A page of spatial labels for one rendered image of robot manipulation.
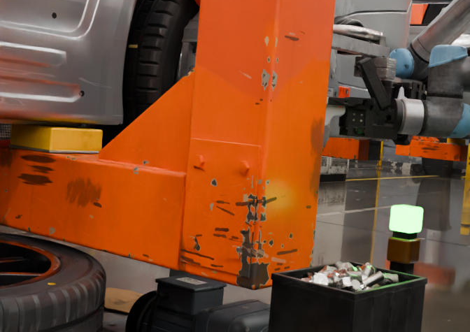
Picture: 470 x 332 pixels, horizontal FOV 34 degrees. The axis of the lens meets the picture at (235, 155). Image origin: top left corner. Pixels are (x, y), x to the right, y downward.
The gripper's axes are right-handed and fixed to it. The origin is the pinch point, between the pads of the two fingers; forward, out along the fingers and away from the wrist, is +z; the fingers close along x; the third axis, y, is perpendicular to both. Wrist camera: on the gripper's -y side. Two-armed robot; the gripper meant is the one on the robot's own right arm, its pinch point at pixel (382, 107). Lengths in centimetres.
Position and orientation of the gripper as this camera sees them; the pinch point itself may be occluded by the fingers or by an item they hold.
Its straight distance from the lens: 192.4
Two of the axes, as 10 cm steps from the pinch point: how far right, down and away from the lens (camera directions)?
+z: -6.1, -0.1, -7.9
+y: 0.7, -10.0, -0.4
